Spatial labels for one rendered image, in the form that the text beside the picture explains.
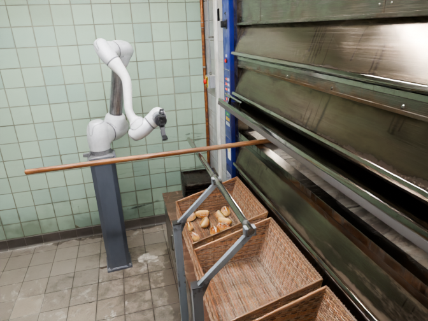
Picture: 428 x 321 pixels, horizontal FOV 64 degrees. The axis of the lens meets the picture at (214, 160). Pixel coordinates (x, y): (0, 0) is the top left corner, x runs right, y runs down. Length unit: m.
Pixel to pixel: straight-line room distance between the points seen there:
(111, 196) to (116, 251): 0.50
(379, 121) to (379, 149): 0.09
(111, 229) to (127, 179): 0.67
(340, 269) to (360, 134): 0.56
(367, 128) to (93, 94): 2.44
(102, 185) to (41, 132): 0.85
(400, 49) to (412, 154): 0.30
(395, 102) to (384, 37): 0.20
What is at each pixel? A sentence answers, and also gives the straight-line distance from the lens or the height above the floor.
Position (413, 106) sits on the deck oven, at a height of 1.66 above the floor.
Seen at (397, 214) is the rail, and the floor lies 1.43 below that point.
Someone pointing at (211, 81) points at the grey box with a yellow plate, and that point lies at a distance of 2.90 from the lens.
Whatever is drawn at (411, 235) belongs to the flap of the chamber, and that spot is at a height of 1.41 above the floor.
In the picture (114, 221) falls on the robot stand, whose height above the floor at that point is 0.46.
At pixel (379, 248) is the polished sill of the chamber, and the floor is 1.18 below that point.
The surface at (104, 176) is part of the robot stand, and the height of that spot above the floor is 0.86.
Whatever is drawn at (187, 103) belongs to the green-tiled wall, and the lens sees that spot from 3.25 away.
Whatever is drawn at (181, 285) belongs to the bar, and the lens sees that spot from 2.01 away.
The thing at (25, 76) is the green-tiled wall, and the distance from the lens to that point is 3.23.
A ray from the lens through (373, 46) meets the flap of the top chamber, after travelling 1.22.
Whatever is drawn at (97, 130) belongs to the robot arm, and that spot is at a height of 1.22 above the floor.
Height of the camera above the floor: 1.88
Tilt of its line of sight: 21 degrees down
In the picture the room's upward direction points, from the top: 2 degrees counter-clockwise
